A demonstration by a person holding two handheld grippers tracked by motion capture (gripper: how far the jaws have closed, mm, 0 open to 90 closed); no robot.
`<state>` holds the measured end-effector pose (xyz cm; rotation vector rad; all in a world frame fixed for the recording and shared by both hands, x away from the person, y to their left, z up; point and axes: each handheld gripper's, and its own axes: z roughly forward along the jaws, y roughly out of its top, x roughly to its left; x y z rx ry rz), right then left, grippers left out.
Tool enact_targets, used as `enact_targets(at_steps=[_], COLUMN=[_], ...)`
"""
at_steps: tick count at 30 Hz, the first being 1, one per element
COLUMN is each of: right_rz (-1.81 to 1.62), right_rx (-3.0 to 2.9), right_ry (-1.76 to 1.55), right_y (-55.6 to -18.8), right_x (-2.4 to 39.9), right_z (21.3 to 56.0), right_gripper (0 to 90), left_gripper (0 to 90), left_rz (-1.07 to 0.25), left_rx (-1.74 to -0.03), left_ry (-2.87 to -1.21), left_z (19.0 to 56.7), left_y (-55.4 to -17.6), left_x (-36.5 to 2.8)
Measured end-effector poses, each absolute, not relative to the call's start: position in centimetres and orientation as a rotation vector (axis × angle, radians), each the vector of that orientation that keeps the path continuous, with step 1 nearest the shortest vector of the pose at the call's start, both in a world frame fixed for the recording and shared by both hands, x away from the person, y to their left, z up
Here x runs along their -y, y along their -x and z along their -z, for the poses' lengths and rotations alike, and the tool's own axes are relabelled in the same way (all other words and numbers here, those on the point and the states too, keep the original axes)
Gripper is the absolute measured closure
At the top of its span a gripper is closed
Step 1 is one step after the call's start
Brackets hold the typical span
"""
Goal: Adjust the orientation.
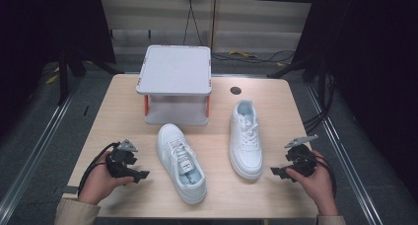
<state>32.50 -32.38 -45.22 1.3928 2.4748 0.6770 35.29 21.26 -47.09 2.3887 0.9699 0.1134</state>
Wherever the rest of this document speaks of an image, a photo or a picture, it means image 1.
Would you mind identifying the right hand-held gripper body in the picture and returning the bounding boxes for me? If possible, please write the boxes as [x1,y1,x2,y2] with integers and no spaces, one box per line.
[284,133,319,179]

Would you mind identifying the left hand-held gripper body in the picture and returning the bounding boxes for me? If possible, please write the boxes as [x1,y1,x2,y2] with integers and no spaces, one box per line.
[104,138,139,180]

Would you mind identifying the white sneaker with tag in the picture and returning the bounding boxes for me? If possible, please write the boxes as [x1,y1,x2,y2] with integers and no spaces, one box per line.
[156,122,208,205]

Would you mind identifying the white laced sneaker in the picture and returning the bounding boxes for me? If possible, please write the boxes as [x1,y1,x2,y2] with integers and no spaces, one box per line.
[228,99,264,182]

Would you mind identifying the white two-tier shoe rack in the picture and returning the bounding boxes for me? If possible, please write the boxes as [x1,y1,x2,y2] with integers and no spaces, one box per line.
[135,44,213,126]

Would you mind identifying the person's left hand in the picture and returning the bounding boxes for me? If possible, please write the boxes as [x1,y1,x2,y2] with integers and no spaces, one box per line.
[77,150,135,206]

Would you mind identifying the person's right hand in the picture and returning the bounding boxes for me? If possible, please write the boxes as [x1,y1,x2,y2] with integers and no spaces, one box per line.
[285,149,339,217]

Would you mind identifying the grey tape piece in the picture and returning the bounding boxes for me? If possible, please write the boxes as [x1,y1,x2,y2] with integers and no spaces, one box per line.
[61,185,80,195]

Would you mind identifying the black metal stand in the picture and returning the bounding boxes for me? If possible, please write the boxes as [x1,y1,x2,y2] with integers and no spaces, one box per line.
[266,51,329,85]
[56,48,124,106]

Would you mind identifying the dark curtain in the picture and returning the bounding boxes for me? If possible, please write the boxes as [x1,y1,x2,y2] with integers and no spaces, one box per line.
[0,0,116,134]
[290,0,418,199]

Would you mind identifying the yellow floor tape strip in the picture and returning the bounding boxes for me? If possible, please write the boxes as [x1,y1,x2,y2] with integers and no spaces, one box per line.
[229,49,258,59]

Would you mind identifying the metal floor rail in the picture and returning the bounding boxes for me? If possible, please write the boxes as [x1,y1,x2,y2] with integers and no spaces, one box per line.
[304,81,385,225]
[0,76,83,216]

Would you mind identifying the black cable bundle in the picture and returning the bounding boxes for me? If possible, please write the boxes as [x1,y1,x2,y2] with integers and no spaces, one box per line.
[301,71,338,134]

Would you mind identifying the black floor cables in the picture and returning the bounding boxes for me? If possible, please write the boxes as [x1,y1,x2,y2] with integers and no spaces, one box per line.
[211,49,297,67]

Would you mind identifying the hanging black cable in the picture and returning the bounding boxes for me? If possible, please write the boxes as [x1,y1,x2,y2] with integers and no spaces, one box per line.
[182,0,205,47]

